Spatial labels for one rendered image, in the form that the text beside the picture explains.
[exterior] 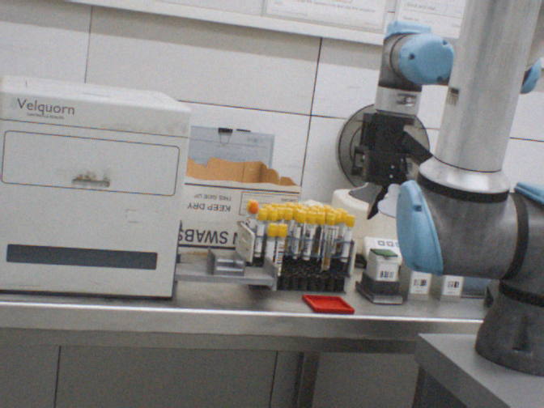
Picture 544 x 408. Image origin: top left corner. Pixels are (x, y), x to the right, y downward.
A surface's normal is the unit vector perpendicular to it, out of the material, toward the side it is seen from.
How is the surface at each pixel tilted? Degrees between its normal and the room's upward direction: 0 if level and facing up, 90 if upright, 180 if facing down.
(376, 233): 90
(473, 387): 90
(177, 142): 90
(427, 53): 90
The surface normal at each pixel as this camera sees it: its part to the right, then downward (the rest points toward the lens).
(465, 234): 0.03, 0.32
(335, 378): 0.28, 0.21
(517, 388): 0.12, -0.98
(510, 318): -0.69, -0.28
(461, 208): -0.18, 0.30
